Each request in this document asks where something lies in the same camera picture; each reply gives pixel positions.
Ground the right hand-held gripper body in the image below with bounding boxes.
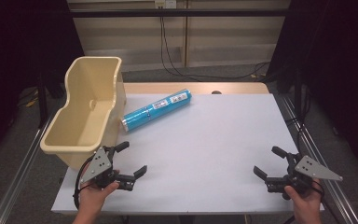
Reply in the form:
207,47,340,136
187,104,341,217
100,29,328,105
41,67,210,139
266,151,344,200

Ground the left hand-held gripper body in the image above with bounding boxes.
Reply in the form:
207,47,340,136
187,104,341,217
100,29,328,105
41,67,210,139
79,146,135,191

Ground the person's right hand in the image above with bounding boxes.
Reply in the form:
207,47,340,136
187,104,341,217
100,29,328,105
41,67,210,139
283,177,324,217

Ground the person's left hand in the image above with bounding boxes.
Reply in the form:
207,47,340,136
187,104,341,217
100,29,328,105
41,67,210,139
78,169,120,216

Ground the cream plastic bin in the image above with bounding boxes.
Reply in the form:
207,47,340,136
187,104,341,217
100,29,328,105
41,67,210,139
39,56,128,171

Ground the blue cylindrical roll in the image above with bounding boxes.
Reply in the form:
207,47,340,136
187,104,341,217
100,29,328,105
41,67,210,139
120,88,193,134

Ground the white table mat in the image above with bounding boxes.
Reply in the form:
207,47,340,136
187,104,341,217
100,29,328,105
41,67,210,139
50,92,324,216

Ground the wooden table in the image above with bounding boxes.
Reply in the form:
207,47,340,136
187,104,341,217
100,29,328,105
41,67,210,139
122,81,270,95

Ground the dark curtain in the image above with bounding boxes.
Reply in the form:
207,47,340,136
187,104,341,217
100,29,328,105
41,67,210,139
0,0,86,166
265,0,358,180

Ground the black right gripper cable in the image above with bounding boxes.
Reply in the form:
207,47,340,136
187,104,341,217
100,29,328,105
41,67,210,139
310,178,325,198

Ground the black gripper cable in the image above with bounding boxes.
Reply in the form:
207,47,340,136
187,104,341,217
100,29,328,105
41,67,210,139
310,178,325,198
72,154,98,210

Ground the metal floor rail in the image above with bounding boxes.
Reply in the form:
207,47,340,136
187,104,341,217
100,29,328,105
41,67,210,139
278,92,358,224
0,116,55,224

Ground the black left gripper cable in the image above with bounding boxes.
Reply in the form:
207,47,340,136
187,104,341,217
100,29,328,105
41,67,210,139
72,154,98,210

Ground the black upright stand post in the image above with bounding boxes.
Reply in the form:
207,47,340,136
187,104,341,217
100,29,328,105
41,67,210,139
36,70,49,129
293,66,304,127

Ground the black wall cable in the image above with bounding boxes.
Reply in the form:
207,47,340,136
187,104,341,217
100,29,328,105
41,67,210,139
159,16,271,80

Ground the black horizontal frame bar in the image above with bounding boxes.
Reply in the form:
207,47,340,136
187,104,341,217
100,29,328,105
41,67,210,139
69,8,291,19

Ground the white wall socket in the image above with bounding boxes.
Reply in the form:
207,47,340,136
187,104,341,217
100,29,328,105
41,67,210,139
154,0,177,9

